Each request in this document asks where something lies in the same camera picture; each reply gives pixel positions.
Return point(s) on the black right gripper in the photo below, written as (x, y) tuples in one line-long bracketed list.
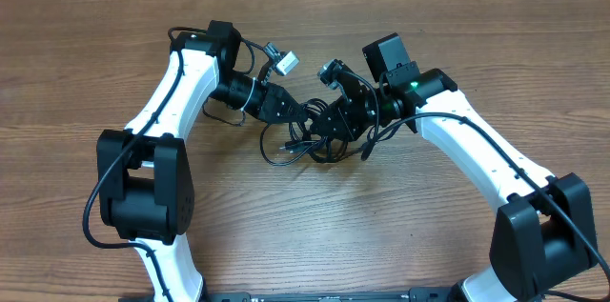
[(341, 118)]

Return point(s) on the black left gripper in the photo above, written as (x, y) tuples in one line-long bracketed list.
[(272, 97)]

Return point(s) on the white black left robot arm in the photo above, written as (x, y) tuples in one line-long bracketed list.
[(145, 186)]

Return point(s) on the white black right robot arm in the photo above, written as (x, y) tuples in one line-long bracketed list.
[(544, 231)]

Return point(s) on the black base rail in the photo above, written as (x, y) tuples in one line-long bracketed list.
[(419, 294)]

